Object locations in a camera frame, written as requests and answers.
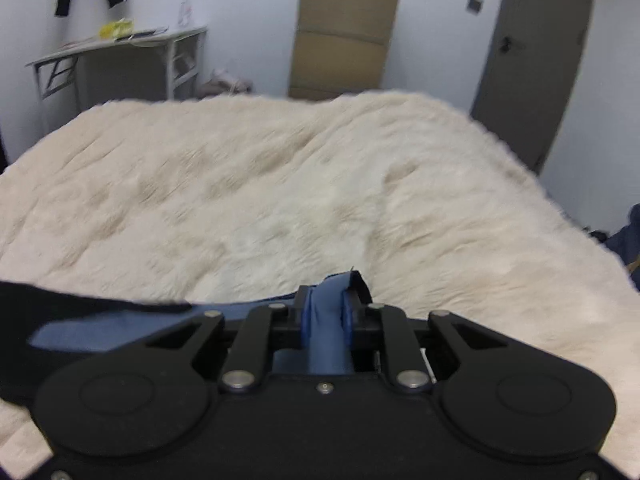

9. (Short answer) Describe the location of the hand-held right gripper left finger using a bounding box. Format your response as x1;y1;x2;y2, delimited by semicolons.
145;285;313;394

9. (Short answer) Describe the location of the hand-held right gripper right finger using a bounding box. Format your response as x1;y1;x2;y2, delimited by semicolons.
340;285;512;393

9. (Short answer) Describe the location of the blue and black garment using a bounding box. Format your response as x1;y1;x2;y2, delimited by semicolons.
0;270;382;407

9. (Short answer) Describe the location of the cream fluffy blanket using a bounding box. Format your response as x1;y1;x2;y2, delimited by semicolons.
0;89;640;480

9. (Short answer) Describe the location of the dark blue cloth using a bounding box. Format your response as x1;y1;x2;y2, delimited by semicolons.
601;202;640;292

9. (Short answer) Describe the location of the tall cardboard box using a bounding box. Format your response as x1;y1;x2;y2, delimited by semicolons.
287;0;405;102

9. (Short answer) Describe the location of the grey folding table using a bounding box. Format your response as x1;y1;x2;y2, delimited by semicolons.
25;25;209;134

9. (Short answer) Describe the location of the grey door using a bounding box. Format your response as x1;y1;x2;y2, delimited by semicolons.
470;0;599;174

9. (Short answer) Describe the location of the yellow packet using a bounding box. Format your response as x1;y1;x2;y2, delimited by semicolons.
98;18;136;41

